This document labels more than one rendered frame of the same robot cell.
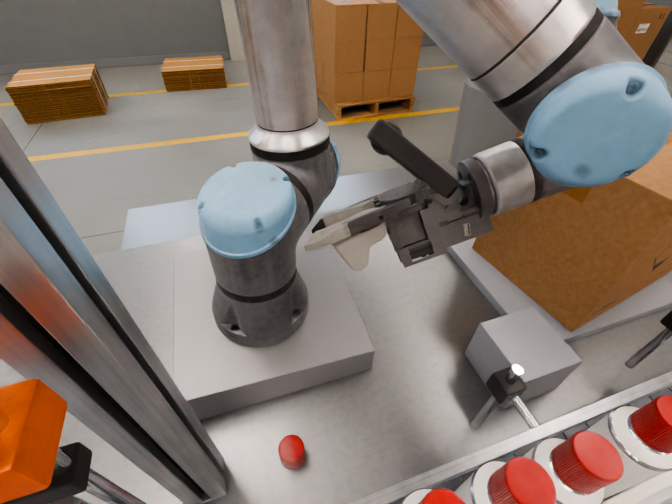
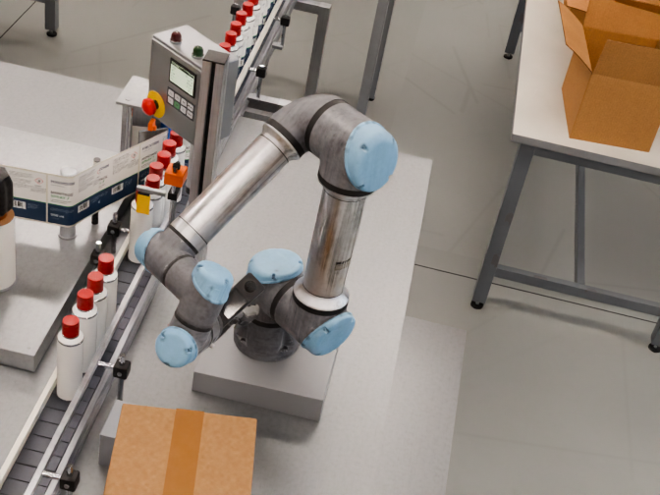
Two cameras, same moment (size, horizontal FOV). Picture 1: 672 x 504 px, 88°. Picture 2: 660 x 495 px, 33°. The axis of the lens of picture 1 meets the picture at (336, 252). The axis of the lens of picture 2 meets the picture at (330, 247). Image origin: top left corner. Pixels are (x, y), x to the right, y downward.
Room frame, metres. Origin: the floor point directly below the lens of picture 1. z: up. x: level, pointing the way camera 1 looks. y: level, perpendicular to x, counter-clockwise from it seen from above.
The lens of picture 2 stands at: (1.14, -1.54, 2.58)
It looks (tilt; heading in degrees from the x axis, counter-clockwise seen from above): 37 degrees down; 112
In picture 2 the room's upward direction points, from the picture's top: 11 degrees clockwise
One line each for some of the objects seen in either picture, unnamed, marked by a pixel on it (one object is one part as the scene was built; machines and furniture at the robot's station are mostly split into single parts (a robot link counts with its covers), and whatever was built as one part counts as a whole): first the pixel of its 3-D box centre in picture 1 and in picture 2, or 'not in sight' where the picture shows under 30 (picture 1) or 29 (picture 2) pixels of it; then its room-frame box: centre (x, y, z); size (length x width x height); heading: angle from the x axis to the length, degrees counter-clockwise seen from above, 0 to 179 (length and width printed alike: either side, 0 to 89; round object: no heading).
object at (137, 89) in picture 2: not in sight; (145, 93); (-0.24, 0.44, 1.14); 0.14 x 0.11 x 0.01; 110
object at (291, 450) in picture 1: (291, 451); not in sight; (0.15, 0.05, 0.85); 0.03 x 0.03 x 0.03
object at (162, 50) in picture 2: not in sight; (191, 86); (0.04, 0.20, 1.38); 0.17 x 0.10 x 0.19; 165
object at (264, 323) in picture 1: (259, 286); (268, 321); (0.35, 0.12, 0.95); 0.15 x 0.15 x 0.10
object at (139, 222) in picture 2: not in sight; (140, 224); (-0.05, 0.18, 0.98); 0.05 x 0.05 x 0.20
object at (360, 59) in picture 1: (355, 48); not in sight; (3.92, -0.15, 0.45); 1.20 x 0.83 x 0.89; 20
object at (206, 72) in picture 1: (195, 72); not in sight; (4.22, 1.64, 0.10); 0.64 x 0.52 x 0.20; 106
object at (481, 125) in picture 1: (486, 130); not in sight; (2.38, -1.04, 0.31); 0.46 x 0.46 x 0.62
